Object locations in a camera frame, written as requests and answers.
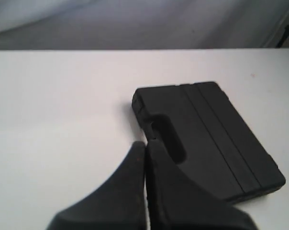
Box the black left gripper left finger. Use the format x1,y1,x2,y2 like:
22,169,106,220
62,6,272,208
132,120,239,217
47,141,147,230

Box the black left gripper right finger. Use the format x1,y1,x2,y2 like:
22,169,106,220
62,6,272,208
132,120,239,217
146,140,257,230

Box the black plastic tool case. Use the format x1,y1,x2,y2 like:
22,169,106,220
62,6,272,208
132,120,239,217
132,81,286,203

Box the grey backdrop cloth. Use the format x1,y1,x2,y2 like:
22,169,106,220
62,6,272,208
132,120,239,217
0,0,289,50

